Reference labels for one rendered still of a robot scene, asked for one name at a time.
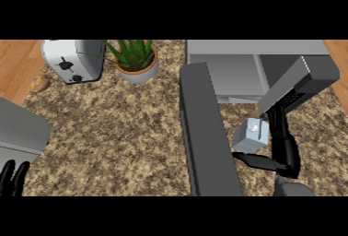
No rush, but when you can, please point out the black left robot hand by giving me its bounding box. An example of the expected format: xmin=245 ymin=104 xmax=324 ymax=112
xmin=0 ymin=159 xmax=31 ymax=197

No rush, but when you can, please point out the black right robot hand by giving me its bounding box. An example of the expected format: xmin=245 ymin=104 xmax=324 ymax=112
xmin=231 ymin=104 xmax=302 ymax=180

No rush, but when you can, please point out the pale blue milk carton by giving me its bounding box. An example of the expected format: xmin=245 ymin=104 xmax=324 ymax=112
xmin=231 ymin=117 xmax=271 ymax=154

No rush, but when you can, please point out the dark grey microwave door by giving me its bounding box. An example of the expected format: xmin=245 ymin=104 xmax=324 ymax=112
xmin=178 ymin=62 xmax=245 ymax=197

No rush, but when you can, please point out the grey rounded appliance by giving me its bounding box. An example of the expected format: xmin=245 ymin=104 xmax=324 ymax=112
xmin=0 ymin=97 xmax=51 ymax=170

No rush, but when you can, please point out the brown potato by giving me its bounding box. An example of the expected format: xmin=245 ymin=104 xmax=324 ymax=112
xmin=28 ymin=73 xmax=51 ymax=94

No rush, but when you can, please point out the silver toaster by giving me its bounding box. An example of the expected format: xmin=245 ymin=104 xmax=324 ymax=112
xmin=40 ymin=40 xmax=107 ymax=85

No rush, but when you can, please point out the potted green plant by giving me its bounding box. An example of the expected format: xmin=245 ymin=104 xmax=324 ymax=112
xmin=78 ymin=40 xmax=160 ymax=85

